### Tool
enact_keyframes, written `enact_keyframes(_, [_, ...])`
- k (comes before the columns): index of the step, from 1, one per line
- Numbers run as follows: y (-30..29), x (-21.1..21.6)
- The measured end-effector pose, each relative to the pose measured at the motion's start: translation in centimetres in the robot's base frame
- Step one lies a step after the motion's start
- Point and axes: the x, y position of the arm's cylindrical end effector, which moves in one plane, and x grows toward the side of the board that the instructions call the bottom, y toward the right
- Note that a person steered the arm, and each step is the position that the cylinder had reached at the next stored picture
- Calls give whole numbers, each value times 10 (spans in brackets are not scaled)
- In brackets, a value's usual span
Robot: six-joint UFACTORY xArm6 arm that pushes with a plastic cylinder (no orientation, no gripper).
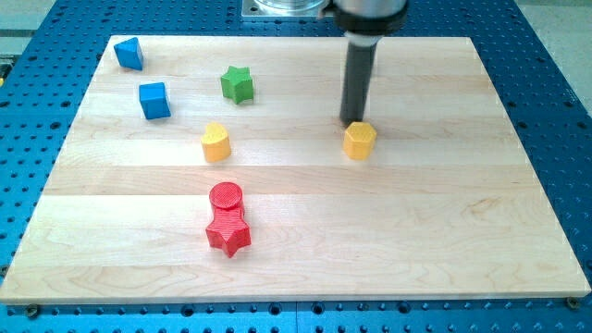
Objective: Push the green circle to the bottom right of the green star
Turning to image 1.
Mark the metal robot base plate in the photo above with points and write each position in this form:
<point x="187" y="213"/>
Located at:
<point x="263" y="9"/>

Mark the yellow heart block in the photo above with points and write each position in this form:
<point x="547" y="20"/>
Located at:
<point x="215" y="143"/>

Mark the blue cube block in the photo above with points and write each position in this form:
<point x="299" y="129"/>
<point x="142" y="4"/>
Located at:
<point x="153" y="100"/>

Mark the yellow hexagon block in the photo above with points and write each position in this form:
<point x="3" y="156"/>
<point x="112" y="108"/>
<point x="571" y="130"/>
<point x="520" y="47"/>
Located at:
<point x="359" y="140"/>

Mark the red star block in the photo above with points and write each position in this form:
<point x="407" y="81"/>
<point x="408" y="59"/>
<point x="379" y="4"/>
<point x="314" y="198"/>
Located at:
<point x="228" y="231"/>

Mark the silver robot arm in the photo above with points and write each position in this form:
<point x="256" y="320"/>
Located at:
<point x="366" y="17"/>

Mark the wooden board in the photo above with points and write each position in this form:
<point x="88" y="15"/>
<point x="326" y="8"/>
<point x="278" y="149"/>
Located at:
<point x="447" y="206"/>

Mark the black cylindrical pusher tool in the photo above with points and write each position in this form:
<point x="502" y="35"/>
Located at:
<point x="359" y="64"/>

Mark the blue perforated table plate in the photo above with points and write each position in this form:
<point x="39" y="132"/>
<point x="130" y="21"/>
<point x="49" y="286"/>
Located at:
<point x="45" y="88"/>

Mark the green star block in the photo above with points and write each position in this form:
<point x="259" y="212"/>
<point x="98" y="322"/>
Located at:
<point x="237" y="84"/>

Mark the red cylinder block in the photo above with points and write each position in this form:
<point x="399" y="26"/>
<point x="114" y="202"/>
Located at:
<point x="226" y="196"/>

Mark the blue triangle block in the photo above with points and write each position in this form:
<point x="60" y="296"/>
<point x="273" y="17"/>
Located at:
<point x="129" y="54"/>

